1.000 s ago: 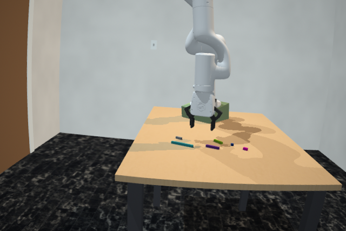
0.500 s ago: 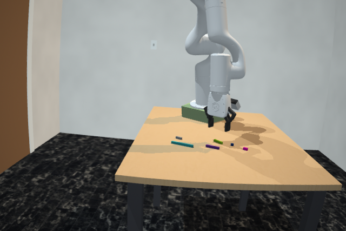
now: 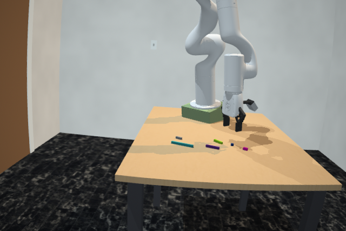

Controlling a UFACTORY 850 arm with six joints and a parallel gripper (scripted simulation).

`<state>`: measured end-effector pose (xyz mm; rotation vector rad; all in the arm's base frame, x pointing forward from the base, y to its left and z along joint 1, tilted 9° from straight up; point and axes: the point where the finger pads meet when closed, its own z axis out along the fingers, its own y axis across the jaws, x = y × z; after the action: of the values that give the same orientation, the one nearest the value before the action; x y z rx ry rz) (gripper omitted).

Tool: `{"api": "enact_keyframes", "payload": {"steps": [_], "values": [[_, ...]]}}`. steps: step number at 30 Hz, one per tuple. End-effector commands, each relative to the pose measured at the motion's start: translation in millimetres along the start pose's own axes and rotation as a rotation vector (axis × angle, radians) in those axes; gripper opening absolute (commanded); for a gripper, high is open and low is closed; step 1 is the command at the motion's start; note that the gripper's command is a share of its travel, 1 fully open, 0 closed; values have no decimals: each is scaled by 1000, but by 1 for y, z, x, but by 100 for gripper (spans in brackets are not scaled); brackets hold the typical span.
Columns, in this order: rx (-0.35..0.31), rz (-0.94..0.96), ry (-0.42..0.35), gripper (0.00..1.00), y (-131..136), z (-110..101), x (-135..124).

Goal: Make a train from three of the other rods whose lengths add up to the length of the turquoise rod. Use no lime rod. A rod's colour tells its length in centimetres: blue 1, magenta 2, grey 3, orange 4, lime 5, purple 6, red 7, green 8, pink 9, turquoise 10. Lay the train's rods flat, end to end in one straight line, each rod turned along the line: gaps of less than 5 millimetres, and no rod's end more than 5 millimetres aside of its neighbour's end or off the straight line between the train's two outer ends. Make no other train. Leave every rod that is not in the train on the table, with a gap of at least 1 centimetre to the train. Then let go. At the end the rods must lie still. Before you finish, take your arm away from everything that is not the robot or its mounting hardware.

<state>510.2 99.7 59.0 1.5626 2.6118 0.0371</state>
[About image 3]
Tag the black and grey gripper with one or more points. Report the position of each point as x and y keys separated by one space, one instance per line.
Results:
x=233 y=104

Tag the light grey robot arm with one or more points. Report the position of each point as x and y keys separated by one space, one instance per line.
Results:
x=200 y=42

